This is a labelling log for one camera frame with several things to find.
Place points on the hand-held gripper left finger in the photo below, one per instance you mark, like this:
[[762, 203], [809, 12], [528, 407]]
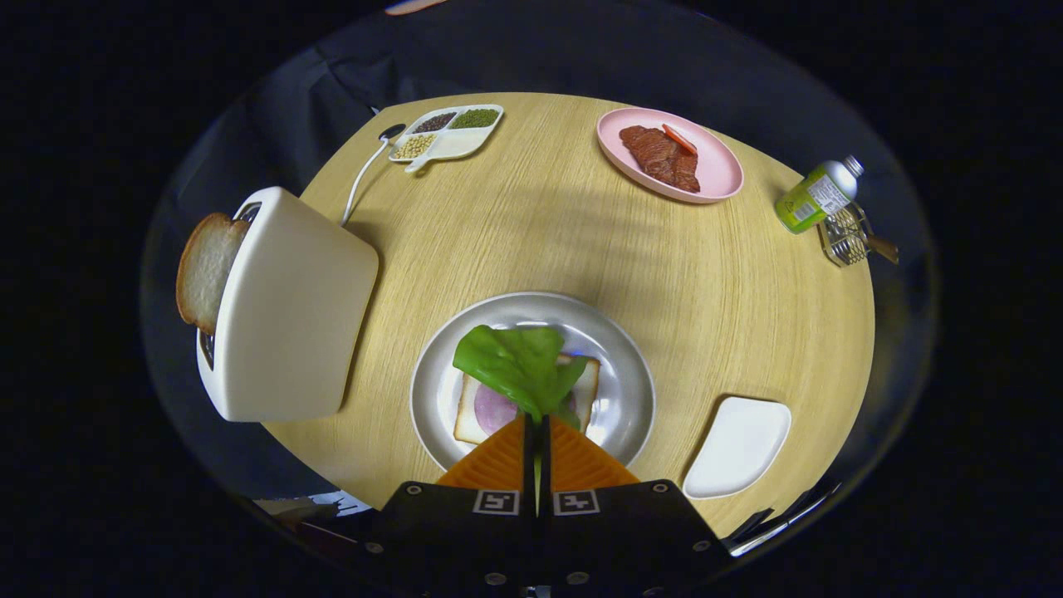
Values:
[[465, 531]]

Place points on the pile of green beans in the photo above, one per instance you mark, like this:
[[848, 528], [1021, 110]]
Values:
[[475, 118]]

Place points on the red sausage slice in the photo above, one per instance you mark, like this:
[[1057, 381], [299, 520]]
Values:
[[679, 139]]

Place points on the grey round plate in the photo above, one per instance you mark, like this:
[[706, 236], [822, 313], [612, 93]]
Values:
[[614, 390]]

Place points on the white divided dish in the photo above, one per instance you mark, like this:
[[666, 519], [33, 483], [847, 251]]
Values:
[[457, 145]]

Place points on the pile of yellow beans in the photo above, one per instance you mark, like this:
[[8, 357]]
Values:
[[413, 146]]

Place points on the pink plate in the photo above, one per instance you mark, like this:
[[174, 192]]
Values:
[[718, 170]]

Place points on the small white dish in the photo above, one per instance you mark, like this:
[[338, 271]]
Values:
[[735, 448]]

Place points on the white toaster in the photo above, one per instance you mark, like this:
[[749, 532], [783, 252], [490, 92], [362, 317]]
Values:
[[291, 316]]

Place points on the toasted bread slice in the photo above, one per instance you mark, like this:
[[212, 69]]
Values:
[[203, 270]]

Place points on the brown meat slice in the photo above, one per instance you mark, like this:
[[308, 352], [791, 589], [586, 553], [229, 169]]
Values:
[[656, 154]]

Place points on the pink ham slice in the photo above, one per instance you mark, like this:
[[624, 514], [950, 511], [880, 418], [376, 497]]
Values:
[[492, 409]]

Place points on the green label bottle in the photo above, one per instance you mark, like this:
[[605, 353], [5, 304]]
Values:
[[810, 199]]

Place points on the green lettuce leaf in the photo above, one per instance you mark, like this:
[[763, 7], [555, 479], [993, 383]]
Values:
[[515, 361]]

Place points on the pile of dark beans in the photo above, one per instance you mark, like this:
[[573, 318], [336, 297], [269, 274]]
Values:
[[434, 123]]

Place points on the white bread slice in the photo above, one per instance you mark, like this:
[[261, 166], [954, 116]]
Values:
[[467, 423]]

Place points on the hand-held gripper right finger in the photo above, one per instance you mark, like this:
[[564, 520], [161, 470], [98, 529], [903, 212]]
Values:
[[623, 531]]

